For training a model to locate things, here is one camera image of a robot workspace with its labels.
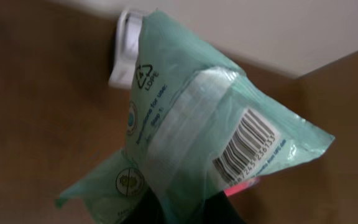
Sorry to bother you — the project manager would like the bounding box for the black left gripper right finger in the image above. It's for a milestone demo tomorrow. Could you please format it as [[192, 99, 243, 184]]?
[[200, 191, 244, 224]]

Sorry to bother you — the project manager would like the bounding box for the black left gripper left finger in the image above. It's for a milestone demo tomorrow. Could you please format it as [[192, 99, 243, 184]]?
[[122, 188, 165, 224]]

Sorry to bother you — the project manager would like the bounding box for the mint green wipes packet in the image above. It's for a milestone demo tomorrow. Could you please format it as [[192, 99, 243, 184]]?
[[55, 11, 334, 223]]

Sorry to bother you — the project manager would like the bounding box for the red purple snack box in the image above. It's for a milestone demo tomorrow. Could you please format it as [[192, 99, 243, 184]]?
[[224, 177, 260, 197]]

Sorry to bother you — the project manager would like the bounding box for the white barcode scanner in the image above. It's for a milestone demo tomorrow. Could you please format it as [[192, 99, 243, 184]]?
[[109, 8, 148, 90]]

